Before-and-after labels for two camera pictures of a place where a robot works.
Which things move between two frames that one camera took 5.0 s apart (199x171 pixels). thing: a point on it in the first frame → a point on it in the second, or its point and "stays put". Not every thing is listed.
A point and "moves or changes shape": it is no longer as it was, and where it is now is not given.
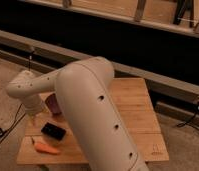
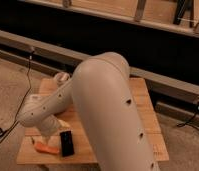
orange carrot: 45,148 stays put
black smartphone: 53,130 moves or changes shape
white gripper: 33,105 → 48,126
